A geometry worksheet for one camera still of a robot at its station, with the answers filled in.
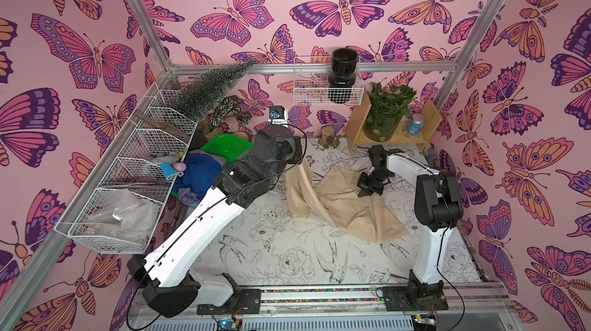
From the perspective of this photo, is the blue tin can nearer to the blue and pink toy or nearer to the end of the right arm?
the end of the right arm

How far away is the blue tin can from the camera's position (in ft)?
3.58

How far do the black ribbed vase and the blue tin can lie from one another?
1.41 feet

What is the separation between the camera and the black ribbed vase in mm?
796
